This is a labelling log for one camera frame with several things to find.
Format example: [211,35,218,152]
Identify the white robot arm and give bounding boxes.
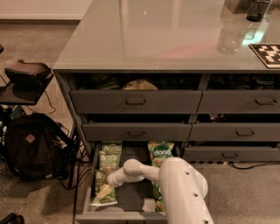
[96,157,214,224]

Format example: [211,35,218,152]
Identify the black floor cables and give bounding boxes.
[56,122,95,224]

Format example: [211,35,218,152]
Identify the back green dang chip bag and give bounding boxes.
[148,141,174,167]

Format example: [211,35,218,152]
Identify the top left drawer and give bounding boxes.
[70,89,201,114]

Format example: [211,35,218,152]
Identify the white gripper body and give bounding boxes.
[107,168,130,188]

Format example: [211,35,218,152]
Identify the black backpack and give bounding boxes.
[4,113,74,181]

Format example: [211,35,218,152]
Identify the green jalapeno chip bag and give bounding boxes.
[99,151,121,172]
[101,141,123,154]
[92,170,117,207]

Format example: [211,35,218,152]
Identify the checkered marker board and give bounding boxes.
[248,43,280,68]

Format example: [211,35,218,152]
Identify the front green dang chip bag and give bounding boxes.
[153,183,165,212]

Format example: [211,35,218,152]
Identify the top right drawer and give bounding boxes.
[198,90,280,114]

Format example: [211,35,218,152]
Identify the dark side table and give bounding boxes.
[0,74,53,105]

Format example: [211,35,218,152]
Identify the green dang chip bag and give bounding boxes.
[148,141,174,167]
[153,183,165,212]

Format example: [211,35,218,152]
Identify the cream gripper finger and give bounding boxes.
[97,185,114,200]

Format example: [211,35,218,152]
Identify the black object bottom left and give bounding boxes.
[0,213,25,224]

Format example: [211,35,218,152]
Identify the middle left drawer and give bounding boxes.
[81,122,192,141]

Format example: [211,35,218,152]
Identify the grey counter cabinet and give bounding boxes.
[54,0,280,224]

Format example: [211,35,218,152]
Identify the black mesh cup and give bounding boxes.
[246,0,271,22]

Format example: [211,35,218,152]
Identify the open bottom left drawer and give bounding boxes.
[75,141,187,224]

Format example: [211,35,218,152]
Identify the yellow snack bag in drawer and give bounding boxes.
[122,80,158,90]

